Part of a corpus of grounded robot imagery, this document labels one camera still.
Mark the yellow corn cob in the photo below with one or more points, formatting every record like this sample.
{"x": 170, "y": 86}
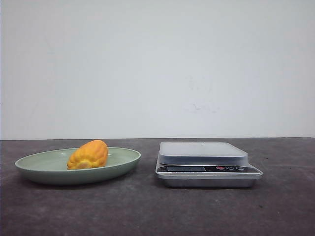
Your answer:
{"x": 93, "y": 154}

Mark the silver electronic kitchen scale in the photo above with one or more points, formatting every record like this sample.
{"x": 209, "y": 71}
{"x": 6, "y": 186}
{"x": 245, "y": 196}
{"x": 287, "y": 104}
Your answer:
{"x": 205, "y": 164}

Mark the light green plate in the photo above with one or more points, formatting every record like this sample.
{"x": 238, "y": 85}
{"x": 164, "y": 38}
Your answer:
{"x": 50, "y": 167}

